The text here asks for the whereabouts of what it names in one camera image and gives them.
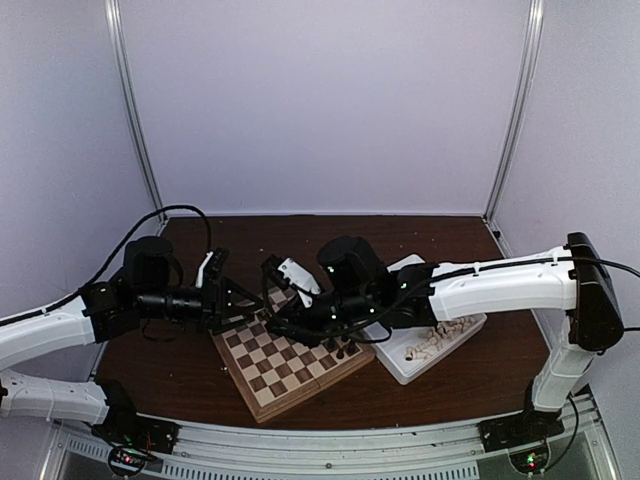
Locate aluminium frame rail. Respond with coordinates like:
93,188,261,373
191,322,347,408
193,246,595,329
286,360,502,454
49,389,616,480

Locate white divided plastic tray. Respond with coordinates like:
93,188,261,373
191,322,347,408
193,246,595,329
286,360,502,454
369,253,488,387

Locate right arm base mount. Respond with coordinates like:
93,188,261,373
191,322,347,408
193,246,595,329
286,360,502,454
478,408,565,452

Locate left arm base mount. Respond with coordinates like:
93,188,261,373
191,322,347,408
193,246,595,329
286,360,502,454
91,412,180,454

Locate white chess pieces pile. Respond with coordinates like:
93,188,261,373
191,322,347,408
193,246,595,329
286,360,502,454
404,317,477,362

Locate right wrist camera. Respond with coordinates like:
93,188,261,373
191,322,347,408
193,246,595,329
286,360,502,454
262,255,322,308

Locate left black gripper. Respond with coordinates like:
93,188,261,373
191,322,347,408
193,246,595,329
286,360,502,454
136,274,263,335

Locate wooden chessboard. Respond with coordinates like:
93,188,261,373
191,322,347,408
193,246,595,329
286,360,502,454
211,309,375,423

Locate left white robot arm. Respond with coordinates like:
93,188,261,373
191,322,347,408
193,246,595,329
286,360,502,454
1,236,264,444

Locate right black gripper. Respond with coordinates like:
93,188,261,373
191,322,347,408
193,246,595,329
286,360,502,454
264,289,375,351

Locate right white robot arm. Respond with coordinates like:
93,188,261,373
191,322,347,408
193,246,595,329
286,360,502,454
275,232,625,442

